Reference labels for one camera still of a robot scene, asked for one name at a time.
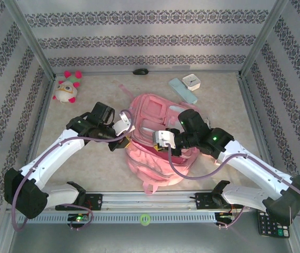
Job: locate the light blue pencil case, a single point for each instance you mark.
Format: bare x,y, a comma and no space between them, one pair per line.
182,91

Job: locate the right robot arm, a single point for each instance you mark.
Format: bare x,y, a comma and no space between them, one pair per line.
255,168

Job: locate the aluminium frame back rail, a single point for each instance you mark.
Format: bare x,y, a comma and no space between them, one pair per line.
192,71

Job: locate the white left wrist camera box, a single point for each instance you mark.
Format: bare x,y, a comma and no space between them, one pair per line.
121,126

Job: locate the black desk calculator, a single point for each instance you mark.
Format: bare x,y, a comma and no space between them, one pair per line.
271,226

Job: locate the pink school backpack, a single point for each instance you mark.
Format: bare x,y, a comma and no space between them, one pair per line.
152,168

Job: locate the aluminium frame post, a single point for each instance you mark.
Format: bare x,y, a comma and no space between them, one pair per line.
261,39
32,39

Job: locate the white and pink plush toy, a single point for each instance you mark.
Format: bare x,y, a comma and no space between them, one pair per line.
64,91

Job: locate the white square alarm clock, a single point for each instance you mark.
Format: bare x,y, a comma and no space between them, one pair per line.
191,82

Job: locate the small circuit board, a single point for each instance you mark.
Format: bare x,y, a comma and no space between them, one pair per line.
225,216
79,218

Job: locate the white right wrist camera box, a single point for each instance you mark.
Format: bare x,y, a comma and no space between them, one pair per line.
164,138

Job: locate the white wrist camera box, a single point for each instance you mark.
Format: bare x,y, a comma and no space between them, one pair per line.
164,138
121,126

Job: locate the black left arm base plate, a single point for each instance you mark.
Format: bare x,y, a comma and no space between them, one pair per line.
96,201

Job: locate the small black oval object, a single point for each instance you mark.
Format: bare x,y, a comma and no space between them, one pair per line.
140,71

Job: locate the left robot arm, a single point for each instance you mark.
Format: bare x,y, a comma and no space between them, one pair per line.
58,150

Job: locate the aluminium frame side rail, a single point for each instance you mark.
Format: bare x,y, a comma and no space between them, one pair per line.
40,126
255,116

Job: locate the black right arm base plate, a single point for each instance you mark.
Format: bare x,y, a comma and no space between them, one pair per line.
202,201

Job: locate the aluminium mounting rail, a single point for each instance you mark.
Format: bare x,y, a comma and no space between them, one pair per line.
150,200

